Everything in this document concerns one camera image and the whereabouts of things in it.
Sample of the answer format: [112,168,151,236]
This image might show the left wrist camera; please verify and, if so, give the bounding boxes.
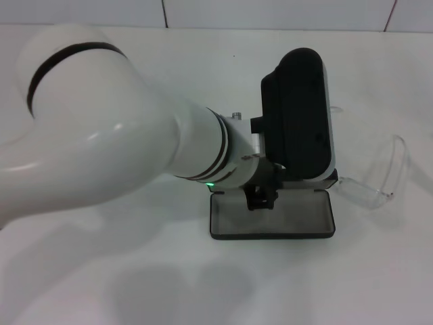
[250,47,339,181]

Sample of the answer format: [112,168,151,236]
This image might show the black glasses case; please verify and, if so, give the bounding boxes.
[209,168,339,241]

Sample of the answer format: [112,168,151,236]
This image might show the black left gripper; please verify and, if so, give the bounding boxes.
[244,162,288,211]

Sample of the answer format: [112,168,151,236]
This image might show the clear transparent glasses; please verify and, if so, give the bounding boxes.
[329,105,413,210]

